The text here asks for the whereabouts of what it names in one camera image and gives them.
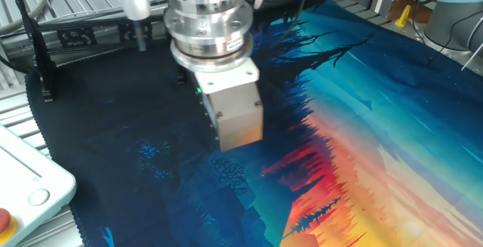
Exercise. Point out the silver block gripper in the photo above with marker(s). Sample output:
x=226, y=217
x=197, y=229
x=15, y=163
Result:
x=237, y=115

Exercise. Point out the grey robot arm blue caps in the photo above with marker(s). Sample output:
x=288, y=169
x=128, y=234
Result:
x=453, y=16

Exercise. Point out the colourful sunset landscape mat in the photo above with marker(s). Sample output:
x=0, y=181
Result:
x=339, y=126

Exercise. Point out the yellow plastic clip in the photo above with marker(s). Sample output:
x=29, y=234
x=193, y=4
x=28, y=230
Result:
x=403, y=18

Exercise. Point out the white teach pendant red button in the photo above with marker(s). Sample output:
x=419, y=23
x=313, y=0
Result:
x=30, y=179

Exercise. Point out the aluminium frame post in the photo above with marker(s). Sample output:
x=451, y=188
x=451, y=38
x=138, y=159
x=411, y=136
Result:
x=381, y=3

